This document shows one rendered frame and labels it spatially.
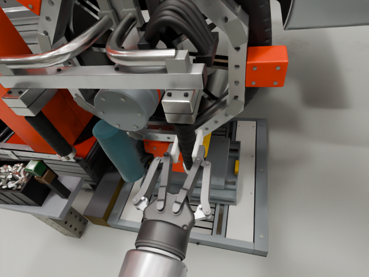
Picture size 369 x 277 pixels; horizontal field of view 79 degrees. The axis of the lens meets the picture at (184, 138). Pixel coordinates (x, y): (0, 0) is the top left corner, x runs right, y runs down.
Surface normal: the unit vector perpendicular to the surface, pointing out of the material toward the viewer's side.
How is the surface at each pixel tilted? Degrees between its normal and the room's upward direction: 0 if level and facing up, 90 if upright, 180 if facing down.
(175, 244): 45
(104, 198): 0
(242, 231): 0
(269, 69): 90
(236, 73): 90
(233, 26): 90
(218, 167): 0
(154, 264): 16
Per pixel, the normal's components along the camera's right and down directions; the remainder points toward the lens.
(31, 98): 0.96, 0.07
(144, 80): -0.22, 0.75
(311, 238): -0.15, -0.66
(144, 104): 0.86, -0.15
